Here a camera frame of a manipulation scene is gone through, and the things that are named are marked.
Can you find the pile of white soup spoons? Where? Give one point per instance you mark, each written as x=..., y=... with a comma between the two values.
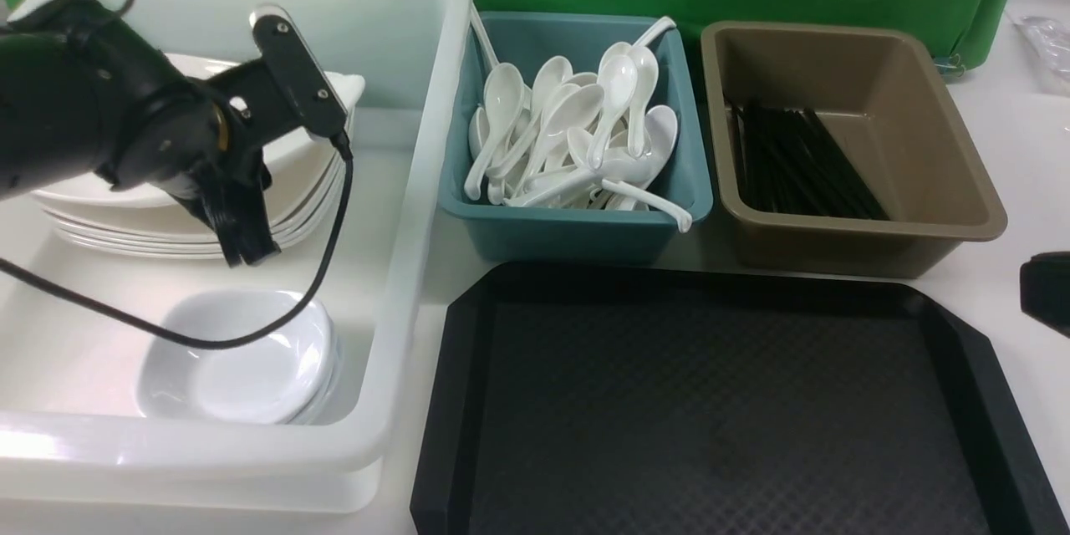
x=594, y=140

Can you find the white small bowl in tub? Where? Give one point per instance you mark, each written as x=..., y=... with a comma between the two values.
x=283, y=378

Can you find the pile of black chopsticks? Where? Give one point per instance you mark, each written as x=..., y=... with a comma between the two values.
x=786, y=161

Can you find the teal plastic bin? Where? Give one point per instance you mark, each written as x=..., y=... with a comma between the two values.
x=506, y=234

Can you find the wrist camera grey black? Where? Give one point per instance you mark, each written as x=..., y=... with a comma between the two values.
x=301, y=81

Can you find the black plastic serving tray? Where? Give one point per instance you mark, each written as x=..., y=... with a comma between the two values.
x=574, y=399

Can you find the clear plastic wrap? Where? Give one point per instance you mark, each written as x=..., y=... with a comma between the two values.
x=1049, y=40

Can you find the brown plastic bin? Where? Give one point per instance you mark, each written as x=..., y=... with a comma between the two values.
x=880, y=94

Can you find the large white square plate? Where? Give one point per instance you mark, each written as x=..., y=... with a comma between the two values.
x=295, y=152

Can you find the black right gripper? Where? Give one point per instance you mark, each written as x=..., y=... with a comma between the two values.
x=1044, y=290

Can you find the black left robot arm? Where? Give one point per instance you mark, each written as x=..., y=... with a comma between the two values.
x=83, y=93

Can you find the large white plastic tub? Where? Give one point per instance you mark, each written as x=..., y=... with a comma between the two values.
x=69, y=377

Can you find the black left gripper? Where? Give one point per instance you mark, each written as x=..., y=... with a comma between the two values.
x=201, y=141

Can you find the stack of white square plates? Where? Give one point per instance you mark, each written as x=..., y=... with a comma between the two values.
x=296, y=205

